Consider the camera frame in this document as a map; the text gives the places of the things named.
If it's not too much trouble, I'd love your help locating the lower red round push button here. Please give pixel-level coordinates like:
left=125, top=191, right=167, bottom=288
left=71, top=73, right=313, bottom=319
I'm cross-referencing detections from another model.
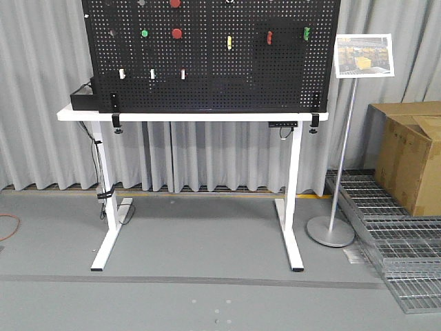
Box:
left=172, top=28, right=183, bottom=39

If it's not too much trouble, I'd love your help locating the red round push button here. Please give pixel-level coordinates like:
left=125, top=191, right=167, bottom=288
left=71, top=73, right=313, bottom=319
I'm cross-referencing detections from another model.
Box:
left=172, top=28, right=183, bottom=39
left=170, top=0, right=181, bottom=8

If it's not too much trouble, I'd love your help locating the upper red round push button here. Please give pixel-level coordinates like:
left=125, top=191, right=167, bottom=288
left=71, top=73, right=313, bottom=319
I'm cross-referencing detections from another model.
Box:
left=170, top=0, right=181, bottom=8

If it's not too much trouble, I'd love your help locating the black desk height controller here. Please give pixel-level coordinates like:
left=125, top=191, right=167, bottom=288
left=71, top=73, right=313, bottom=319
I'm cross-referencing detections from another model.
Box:
left=268, top=121, right=298, bottom=128

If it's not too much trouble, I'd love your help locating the right black pegboard clamp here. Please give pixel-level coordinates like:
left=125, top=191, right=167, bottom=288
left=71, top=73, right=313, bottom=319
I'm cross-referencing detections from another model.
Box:
left=309, top=94, right=321, bottom=134

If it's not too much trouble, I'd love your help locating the black pegboard clamp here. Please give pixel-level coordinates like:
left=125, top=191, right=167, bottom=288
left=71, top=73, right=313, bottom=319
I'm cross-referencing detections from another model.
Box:
left=309, top=94, right=321, bottom=134
left=110, top=92, right=123, bottom=134

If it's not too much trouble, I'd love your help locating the white standing desk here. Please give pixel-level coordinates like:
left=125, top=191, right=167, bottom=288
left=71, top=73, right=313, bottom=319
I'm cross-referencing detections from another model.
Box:
left=57, top=104, right=329, bottom=272

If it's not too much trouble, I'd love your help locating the left black pegboard clamp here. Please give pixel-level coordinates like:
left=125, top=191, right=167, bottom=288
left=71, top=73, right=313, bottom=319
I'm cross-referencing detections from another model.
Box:
left=110, top=92, right=123, bottom=134

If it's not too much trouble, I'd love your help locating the black perforated pegboard panel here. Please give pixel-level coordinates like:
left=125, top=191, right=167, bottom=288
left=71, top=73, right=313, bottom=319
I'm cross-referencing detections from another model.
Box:
left=82, top=0, right=340, bottom=113

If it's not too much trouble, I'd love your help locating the silver sign stand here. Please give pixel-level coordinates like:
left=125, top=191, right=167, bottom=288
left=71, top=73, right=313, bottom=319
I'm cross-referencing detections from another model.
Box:
left=306, top=79, right=358, bottom=248

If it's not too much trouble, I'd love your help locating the black box on desk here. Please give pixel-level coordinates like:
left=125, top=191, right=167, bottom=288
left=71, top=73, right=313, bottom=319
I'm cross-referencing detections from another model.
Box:
left=70, top=77, right=100, bottom=111

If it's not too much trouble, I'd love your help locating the printed photo sign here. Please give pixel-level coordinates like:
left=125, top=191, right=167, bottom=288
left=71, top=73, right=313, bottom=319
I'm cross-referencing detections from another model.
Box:
left=334, top=34, right=395, bottom=79

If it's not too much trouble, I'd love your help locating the brown cardboard box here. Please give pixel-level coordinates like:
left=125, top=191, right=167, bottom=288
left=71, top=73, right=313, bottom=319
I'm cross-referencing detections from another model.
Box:
left=369, top=101, right=440, bottom=217

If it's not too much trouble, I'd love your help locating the metal floor grating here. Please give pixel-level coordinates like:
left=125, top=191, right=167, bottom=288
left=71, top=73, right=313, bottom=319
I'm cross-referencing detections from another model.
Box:
left=338, top=170, right=440, bottom=314

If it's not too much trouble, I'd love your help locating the grey curtain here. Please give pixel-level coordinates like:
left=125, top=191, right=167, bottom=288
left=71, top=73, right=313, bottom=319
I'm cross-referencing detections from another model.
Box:
left=1, top=1, right=440, bottom=194

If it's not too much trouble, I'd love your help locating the black desk cable bundle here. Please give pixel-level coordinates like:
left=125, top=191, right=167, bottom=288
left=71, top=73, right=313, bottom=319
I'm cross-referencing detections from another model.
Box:
left=77, top=121, right=135, bottom=225

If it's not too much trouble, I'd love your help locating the yellow toggle switch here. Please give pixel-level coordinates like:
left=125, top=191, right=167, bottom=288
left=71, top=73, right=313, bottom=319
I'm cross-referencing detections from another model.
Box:
left=227, top=35, right=232, bottom=50

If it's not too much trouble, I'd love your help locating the red toggle switch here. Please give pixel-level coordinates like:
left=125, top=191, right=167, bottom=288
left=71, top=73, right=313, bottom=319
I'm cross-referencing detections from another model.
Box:
left=267, top=30, right=273, bottom=45

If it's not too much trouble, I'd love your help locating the green toggle switch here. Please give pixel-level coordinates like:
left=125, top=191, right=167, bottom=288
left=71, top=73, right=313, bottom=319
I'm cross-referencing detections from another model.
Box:
left=303, top=27, right=311, bottom=41

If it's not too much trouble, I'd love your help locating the orange floor cable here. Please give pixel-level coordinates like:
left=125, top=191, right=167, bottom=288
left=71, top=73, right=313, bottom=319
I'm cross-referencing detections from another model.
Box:
left=0, top=213, right=21, bottom=242

